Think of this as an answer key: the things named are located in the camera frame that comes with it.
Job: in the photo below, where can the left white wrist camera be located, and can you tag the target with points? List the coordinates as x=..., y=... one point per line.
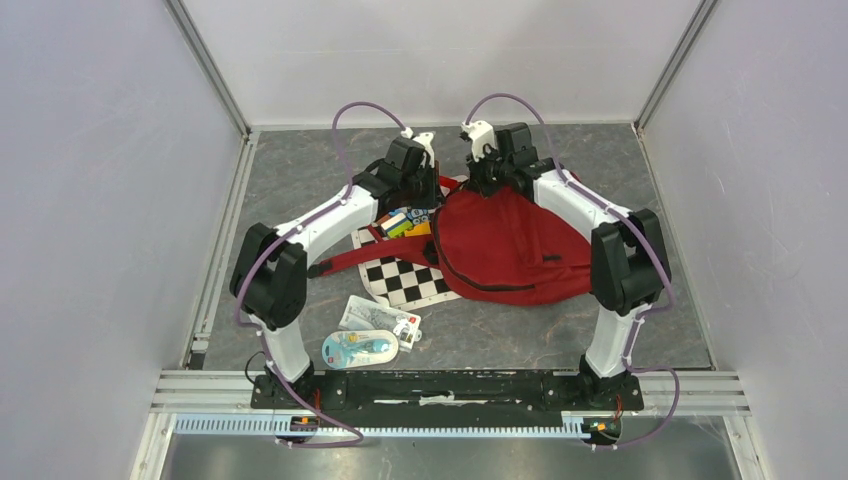
x=425, y=140

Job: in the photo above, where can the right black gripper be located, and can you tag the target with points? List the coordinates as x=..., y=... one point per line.
x=478, y=181

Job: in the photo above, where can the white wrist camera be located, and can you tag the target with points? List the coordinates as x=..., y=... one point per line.
x=425, y=140
x=482, y=137

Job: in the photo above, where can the brown blue green block stack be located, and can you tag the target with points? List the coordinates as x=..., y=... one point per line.
x=394, y=226

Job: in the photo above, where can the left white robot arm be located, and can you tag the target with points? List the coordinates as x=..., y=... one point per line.
x=269, y=280

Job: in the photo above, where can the packaged ruler set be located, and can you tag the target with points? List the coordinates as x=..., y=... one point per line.
x=361, y=314

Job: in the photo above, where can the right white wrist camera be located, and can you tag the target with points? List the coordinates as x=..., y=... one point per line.
x=482, y=137

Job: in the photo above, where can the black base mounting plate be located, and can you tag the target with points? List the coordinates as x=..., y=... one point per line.
x=464, y=398

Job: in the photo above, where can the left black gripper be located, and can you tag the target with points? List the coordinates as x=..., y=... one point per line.
x=433, y=198

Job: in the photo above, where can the blue packaged correction tape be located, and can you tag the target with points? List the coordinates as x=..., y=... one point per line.
x=354, y=349

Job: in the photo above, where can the black white chess mat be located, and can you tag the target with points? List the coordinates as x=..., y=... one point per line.
x=398, y=283

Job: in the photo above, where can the yellow orange block stack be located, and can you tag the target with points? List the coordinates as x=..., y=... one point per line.
x=421, y=229

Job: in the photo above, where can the red student backpack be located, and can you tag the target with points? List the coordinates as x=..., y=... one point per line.
x=502, y=249

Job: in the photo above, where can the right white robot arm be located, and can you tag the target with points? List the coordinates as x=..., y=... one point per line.
x=627, y=253

